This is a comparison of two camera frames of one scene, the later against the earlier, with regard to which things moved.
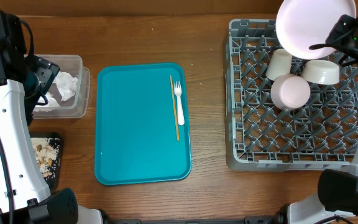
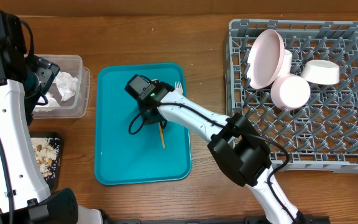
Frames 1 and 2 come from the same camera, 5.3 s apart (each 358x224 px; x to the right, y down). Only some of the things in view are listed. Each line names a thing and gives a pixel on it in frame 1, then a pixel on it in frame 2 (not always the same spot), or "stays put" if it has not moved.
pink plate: (301, 23) to (265, 58)
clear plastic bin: (69, 96) stays put
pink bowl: (289, 91) stays put
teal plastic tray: (136, 140) stays put
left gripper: (47, 70) stays put
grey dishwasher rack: (325, 134) stays put
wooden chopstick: (177, 131) to (163, 138)
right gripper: (347, 32) to (151, 116)
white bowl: (321, 71) stays put
